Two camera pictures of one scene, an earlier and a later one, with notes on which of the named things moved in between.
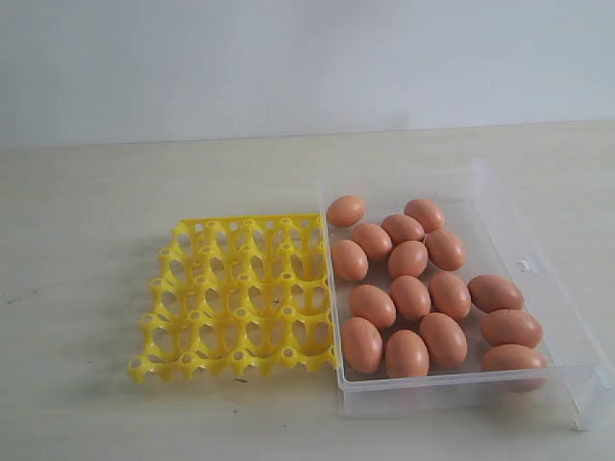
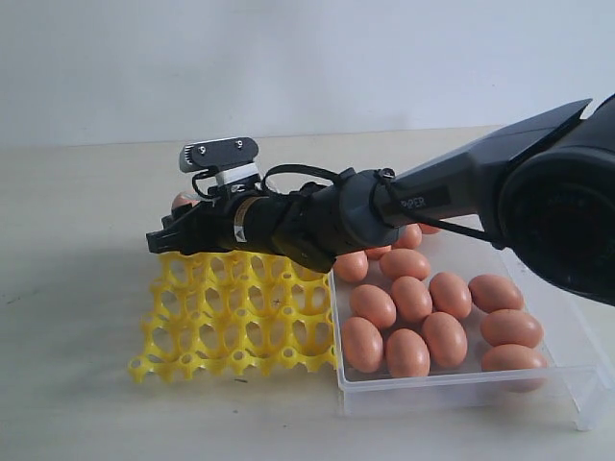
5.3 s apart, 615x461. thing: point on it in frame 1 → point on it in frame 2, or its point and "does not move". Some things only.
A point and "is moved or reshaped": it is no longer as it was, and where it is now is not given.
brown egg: x=491 y=292 does not move
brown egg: x=506 y=327 does not move
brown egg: x=430 y=215 is moved or reshaped
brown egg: x=444 y=250 → x=408 y=237
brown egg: x=410 y=297 does not move
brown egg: x=444 y=338 does not move
